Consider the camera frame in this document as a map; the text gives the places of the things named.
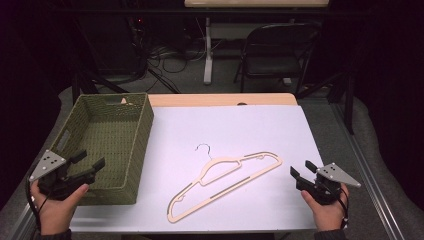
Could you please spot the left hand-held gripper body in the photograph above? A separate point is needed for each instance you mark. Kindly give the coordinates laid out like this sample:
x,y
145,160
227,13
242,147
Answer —
x,y
53,176

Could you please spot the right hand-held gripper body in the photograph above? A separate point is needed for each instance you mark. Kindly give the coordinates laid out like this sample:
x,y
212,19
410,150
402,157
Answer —
x,y
328,185

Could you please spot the green woven basket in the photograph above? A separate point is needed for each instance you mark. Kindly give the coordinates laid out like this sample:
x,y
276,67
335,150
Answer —
x,y
106,143

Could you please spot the beige clothes hanger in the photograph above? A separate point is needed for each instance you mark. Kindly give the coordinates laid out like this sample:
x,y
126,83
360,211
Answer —
x,y
220,181

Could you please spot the person's right hand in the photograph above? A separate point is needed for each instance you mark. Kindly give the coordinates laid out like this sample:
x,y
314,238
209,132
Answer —
x,y
325,211

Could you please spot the person's left hand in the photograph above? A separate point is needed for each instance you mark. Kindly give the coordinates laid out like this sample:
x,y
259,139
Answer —
x,y
56,208

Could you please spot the white paper sheet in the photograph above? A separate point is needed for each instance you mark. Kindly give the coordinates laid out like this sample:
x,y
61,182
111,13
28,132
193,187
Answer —
x,y
233,140

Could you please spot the black metal stand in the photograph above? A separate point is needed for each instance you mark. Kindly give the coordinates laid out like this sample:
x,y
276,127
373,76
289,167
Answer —
x,y
93,83
336,90

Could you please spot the light wooden desk top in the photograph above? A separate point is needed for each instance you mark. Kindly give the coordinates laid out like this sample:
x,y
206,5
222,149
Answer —
x,y
220,99

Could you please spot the black folding chair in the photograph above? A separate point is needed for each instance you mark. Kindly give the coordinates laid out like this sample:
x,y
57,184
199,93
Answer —
x,y
276,53

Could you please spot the white table leg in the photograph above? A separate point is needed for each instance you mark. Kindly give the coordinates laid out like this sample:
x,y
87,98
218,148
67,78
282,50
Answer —
x,y
208,50

